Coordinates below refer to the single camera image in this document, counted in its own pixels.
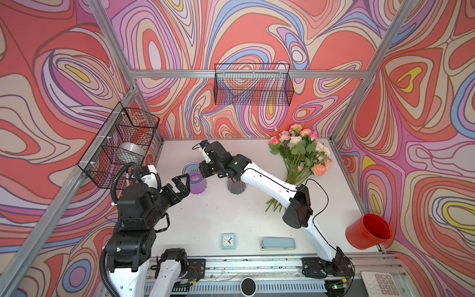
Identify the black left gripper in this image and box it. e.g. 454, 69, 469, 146
141, 172, 189, 229

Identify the pink grey glass vase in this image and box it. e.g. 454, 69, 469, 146
226, 177, 246, 195

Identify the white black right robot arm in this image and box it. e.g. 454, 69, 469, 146
193, 140, 356, 278

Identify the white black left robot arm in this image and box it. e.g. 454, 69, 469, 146
99, 162, 190, 297

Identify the purple glass vase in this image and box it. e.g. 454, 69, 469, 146
183, 162, 207, 194

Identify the small teal alarm clock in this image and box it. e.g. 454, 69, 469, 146
221, 233, 237, 250

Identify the artificial flower bunch on table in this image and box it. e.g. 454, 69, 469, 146
265, 123, 332, 213

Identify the large pink peony flower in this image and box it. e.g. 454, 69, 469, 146
312, 163, 327, 176

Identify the red plastic cup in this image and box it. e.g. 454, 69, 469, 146
345, 214, 392, 250

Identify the white calculator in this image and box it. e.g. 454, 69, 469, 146
361, 272, 402, 297

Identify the black wire basket left wall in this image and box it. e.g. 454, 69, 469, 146
77, 103, 160, 189

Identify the black wire basket wall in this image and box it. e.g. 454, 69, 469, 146
214, 62, 294, 106
77, 103, 160, 189

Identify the black wire basket back wall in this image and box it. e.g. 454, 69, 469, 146
214, 62, 294, 106

